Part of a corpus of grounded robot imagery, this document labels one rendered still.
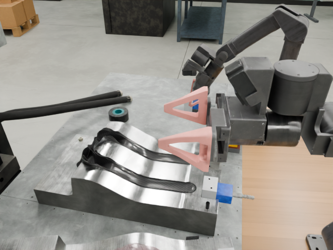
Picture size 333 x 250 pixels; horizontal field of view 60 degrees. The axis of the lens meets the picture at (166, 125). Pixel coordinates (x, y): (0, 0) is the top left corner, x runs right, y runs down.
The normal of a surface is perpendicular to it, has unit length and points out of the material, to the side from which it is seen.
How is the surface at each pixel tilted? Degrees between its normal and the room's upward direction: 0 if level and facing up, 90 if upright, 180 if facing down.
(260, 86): 90
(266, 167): 0
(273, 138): 87
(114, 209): 90
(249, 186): 0
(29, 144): 0
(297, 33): 90
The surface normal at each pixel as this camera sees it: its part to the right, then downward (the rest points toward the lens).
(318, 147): -0.08, 0.57
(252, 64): -0.02, -0.82
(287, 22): -0.42, 0.52
